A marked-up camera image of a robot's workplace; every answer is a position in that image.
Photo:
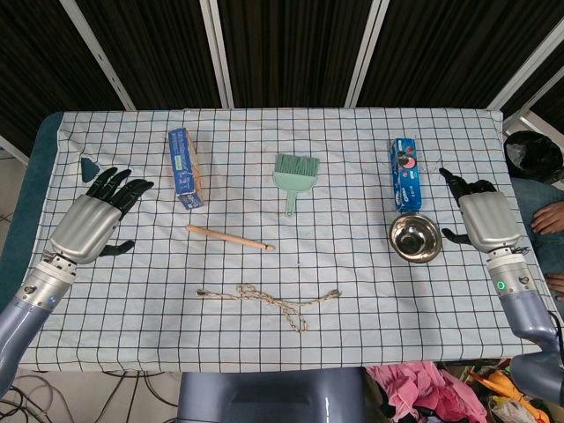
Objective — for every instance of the stainless steel bowl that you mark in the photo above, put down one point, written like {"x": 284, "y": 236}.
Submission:
{"x": 414, "y": 240}

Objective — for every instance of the black plastic bag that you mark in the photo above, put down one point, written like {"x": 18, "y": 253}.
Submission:
{"x": 535, "y": 154}

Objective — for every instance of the blue carton with orange side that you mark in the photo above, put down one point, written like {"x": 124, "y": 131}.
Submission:
{"x": 183, "y": 167}

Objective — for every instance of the dark partition panel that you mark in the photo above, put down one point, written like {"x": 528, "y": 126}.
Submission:
{"x": 449, "y": 48}
{"x": 150, "y": 48}
{"x": 39, "y": 66}
{"x": 291, "y": 48}

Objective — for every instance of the blue Oreo cookie box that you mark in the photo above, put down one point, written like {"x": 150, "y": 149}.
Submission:
{"x": 406, "y": 185}

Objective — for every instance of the checked white tablecloth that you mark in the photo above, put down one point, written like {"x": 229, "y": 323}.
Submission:
{"x": 308, "y": 343}

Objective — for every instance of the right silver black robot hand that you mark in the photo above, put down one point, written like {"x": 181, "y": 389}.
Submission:
{"x": 489, "y": 216}

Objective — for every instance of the bystander hand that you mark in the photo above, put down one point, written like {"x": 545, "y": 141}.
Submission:
{"x": 548, "y": 218}
{"x": 557, "y": 286}

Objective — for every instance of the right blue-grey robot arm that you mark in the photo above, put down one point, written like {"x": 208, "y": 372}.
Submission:
{"x": 524, "y": 308}

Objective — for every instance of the pink cloth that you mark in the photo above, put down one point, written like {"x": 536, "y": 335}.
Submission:
{"x": 423, "y": 392}

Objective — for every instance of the teal triangular patch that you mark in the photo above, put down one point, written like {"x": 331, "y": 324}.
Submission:
{"x": 88, "y": 171}

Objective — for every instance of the orange plastic toy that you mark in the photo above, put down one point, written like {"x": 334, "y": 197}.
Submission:
{"x": 498, "y": 381}

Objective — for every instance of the blue-grey robot torso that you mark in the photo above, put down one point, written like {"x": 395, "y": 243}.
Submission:
{"x": 264, "y": 396}

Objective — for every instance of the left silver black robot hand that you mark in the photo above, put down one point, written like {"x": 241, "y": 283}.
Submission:
{"x": 86, "y": 224}

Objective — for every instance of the wooden stick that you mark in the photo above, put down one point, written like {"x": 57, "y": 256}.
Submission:
{"x": 229, "y": 238}

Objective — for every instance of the blue jeans leg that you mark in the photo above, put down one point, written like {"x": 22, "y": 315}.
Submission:
{"x": 526, "y": 198}

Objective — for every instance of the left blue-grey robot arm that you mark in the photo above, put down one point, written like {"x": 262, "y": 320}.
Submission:
{"x": 26, "y": 308}

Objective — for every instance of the mint green hand brush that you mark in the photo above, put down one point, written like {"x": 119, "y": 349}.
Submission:
{"x": 293, "y": 180}

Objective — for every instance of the white partition post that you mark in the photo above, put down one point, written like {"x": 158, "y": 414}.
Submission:
{"x": 97, "y": 53}
{"x": 524, "y": 66}
{"x": 218, "y": 53}
{"x": 365, "y": 53}

